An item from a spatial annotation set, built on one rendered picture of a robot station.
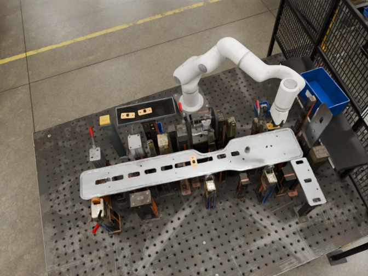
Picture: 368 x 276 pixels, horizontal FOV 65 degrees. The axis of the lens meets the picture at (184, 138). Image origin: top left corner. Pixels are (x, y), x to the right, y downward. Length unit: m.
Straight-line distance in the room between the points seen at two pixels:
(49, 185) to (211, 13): 3.17
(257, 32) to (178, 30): 1.06
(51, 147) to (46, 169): 0.19
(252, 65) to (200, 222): 1.06
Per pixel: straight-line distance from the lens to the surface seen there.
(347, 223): 2.16
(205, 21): 4.29
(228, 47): 1.46
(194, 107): 2.24
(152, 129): 1.93
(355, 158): 1.97
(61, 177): 2.32
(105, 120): 1.85
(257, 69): 1.42
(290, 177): 1.83
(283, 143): 1.90
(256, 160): 1.81
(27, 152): 3.49
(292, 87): 1.38
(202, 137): 1.90
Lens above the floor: 2.60
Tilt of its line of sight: 59 degrees down
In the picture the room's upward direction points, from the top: 7 degrees counter-clockwise
